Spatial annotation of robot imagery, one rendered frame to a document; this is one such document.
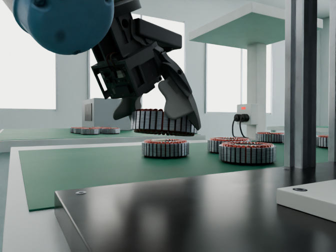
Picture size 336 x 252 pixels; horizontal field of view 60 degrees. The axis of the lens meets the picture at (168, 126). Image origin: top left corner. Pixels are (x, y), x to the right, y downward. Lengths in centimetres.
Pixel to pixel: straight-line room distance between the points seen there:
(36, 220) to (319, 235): 22
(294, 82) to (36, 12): 33
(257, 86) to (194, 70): 424
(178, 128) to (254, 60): 95
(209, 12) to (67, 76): 296
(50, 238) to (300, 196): 18
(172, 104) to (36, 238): 25
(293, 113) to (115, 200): 29
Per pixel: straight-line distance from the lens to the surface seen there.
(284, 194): 24
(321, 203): 22
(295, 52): 45
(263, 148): 57
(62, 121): 461
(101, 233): 18
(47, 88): 460
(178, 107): 42
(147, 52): 41
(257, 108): 130
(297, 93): 43
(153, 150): 64
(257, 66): 134
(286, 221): 21
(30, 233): 26
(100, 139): 146
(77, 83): 468
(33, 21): 25
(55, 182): 43
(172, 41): 49
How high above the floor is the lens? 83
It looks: 1 degrees down
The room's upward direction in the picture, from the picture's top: straight up
